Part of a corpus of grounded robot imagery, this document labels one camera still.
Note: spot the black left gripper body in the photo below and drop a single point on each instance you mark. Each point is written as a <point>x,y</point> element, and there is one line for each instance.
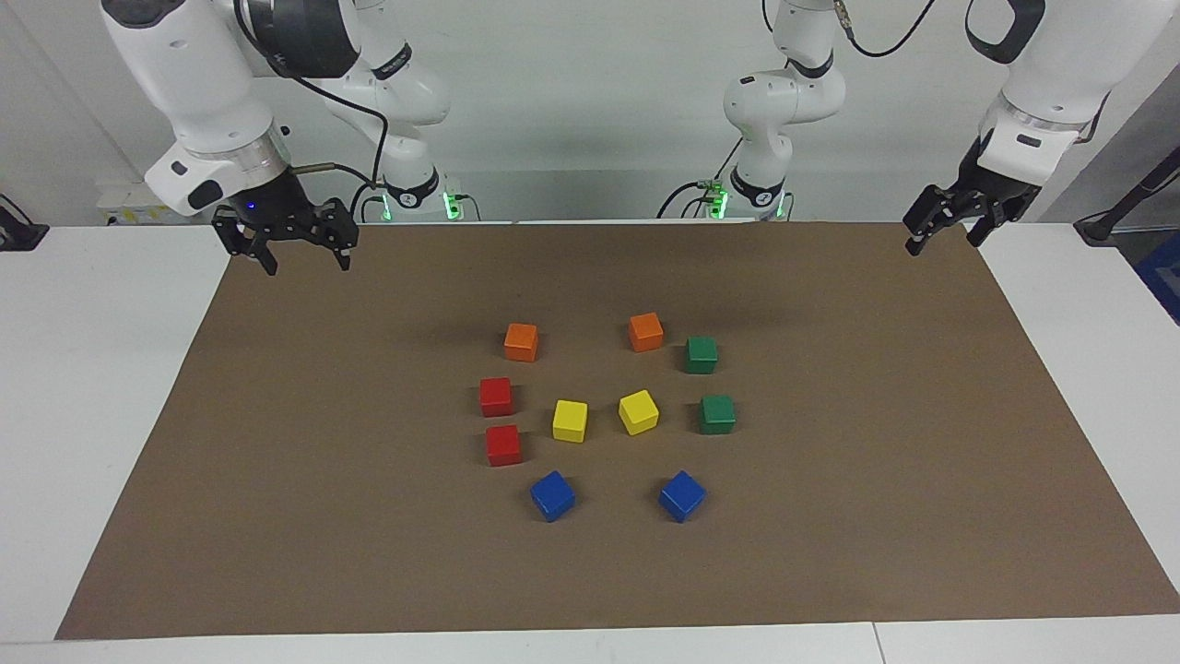
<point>991,195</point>

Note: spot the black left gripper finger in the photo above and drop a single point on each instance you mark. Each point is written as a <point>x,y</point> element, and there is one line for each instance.
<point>985,229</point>
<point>926,217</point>

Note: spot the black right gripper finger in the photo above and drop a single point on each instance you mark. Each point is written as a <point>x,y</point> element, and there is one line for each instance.
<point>266,258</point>
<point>345,242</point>

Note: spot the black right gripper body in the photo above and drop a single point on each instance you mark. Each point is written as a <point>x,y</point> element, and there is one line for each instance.
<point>272,207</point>

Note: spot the red wooden cube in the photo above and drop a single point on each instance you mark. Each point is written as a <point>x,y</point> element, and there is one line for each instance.
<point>503,446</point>
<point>495,397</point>

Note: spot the green wooden cube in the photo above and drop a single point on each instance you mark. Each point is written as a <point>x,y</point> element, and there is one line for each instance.
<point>702,355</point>
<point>717,415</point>

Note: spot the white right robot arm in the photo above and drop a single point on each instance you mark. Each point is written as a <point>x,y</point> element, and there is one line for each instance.
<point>212,83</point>

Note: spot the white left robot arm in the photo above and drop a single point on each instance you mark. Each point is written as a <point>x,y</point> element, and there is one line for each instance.
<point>1060,83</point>

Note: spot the green lit connector plug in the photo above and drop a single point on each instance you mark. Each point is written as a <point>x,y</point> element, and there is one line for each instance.
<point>454,203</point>
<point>712,195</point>

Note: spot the black stand leg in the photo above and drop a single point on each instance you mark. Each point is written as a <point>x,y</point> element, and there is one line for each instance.
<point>1129,198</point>

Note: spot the white power strip box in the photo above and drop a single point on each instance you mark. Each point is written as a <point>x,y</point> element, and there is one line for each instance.
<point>129,205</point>

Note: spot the blue box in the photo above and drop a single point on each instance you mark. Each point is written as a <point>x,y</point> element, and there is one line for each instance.
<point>1163,277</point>

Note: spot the orange wooden cube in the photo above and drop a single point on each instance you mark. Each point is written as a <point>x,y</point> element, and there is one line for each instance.
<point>645,332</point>
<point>521,343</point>

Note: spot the black clamp base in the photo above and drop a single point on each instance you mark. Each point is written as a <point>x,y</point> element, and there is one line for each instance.
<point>18,232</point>

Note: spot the yellow wooden cube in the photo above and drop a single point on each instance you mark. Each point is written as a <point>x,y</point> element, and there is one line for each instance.
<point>570,421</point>
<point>638,412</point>

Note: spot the brown table mat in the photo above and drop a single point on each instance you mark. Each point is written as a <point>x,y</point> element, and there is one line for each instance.
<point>369,553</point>

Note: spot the blue wooden cube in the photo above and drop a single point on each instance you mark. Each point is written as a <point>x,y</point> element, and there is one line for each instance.
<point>682,496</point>
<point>552,496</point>

